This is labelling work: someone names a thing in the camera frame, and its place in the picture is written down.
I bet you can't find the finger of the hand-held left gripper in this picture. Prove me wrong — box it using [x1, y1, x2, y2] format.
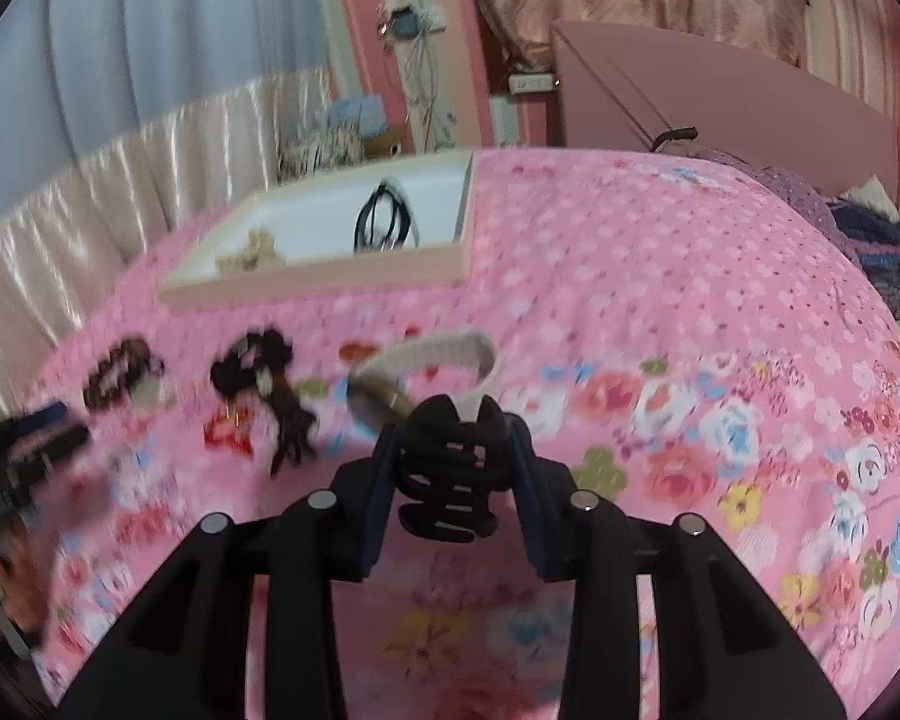
[0, 401, 93, 475]

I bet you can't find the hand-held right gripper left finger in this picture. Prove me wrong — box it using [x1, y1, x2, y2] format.
[56, 420, 421, 720]

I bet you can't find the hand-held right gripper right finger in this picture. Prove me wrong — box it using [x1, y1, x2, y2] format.
[506, 416, 848, 720]

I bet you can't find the black hair claw clip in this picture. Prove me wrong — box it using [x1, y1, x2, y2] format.
[396, 393, 516, 542]

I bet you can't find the brown wooden bead bracelet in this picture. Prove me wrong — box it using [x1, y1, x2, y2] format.
[82, 336, 165, 410]

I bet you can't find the red hair ornament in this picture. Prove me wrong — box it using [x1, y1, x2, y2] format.
[203, 403, 257, 460]

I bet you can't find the watch with beige strap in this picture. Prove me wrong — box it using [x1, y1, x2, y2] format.
[345, 331, 500, 427]

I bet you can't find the black scrunchie with metal charm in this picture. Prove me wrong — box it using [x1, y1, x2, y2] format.
[209, 327, 295, 400]

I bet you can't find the cream scrunchie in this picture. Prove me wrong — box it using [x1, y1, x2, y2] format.
[215, 228, 281, 277]

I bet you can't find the white tray with pink rim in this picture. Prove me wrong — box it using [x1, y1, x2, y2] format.
[158, 149, 476, 313]

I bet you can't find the pale stone pendant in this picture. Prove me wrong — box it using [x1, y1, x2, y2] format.
[130, 375, 168, 410]

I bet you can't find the pink floral bedsheet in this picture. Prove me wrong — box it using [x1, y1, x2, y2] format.
[26, 145, 900, 720]

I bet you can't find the blue and white satin curtain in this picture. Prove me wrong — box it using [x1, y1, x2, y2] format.
[0, 0, 346, 432]

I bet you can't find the black and white printed bag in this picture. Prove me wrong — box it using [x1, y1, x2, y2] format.
[277, 120, 365, 182]

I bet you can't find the brown cardboard box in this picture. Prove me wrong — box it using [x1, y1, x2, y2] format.
[363, 125, 410, 159]

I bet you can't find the light blue paper bag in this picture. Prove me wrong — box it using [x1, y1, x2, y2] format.
[325, 95, 388, 129]

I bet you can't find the purple patterned pillow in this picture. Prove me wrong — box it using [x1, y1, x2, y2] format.
[692, 149, 865, 265]

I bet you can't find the dark blue cloth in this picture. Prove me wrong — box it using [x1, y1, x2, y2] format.
[831, 198, 900, 320]

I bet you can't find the pink headboard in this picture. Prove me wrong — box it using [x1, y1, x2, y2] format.
[550, 18, 900, 200]

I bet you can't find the white cloth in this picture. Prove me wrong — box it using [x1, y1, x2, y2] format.
[842, 175, 900, 224]

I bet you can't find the small dark hair tie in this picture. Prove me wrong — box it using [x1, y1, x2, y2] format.
[259, 367, 320, 478]

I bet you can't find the black strap handle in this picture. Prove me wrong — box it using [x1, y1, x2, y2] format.
[648, 127, 699, 155]

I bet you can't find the bundle of charger cables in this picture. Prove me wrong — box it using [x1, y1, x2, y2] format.
[407, 37, 460, 152]

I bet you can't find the wall outlet with chargers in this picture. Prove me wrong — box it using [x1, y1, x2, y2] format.
[377, 4, 448, 40]

